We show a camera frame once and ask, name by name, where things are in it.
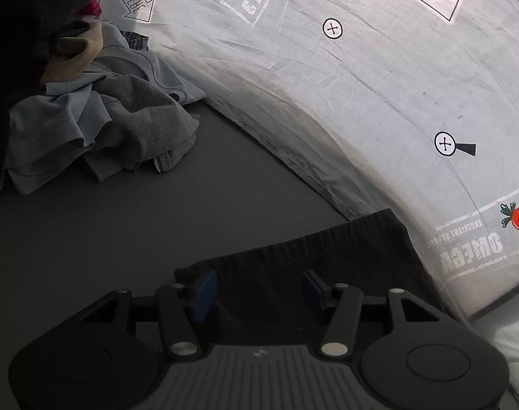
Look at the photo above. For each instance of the tan cloth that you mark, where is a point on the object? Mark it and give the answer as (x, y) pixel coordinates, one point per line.
(78, 53)

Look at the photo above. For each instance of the dark cloth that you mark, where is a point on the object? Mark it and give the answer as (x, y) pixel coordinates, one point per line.
(16, 30)

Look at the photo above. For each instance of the dark grey garment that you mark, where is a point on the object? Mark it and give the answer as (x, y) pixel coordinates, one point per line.
(152, 124)

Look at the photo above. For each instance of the striped grey cloth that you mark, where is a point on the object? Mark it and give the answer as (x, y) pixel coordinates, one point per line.
(136, 40)

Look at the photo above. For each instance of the light blue-grey shirt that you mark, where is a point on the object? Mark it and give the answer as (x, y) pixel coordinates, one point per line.
(54, 115)

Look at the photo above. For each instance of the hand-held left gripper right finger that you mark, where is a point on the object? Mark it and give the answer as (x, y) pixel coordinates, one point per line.
(315, 294)

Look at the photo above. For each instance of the printed white sheet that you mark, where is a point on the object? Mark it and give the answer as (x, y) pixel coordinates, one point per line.
(327, 94)

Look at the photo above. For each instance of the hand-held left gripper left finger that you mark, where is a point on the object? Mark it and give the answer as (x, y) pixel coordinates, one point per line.
(204, 297)

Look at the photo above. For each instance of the red cloth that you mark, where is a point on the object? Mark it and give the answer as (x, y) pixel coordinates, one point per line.
(92, 7)

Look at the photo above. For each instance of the black shorts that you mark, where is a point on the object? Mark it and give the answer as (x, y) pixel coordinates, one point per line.
(306, 247)

